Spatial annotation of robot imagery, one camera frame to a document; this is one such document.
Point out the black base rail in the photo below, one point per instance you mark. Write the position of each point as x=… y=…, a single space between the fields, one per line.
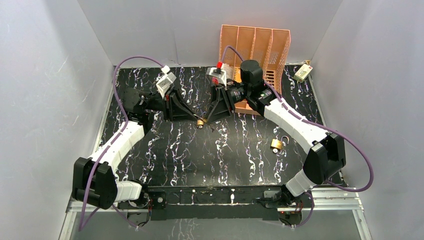
x=215 y=202

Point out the orange plastic file organizer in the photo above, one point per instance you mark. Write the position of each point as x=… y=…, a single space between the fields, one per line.
x=257 y=56

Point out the right brass padlock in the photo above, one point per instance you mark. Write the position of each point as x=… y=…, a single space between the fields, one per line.
x=277 y=144

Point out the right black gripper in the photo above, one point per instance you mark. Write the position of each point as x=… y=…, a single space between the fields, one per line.
x=223 y=106

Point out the middle brass long-shackle padlock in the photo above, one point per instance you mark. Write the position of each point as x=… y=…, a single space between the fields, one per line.
x=200 y=124

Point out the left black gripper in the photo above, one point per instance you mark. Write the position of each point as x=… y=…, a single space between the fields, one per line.
x=167 y=107

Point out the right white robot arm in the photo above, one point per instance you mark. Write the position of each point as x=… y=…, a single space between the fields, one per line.
x=325 y=149

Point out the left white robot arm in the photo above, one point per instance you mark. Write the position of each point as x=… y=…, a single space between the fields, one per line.
x=94 y=181

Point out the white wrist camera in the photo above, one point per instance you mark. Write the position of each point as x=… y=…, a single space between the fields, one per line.
x=164 y=83
x=221 y=74

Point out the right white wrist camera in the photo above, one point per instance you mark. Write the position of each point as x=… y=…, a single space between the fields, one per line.
x=221 y=74

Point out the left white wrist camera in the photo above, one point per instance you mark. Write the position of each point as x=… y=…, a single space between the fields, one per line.
x=164 y=83

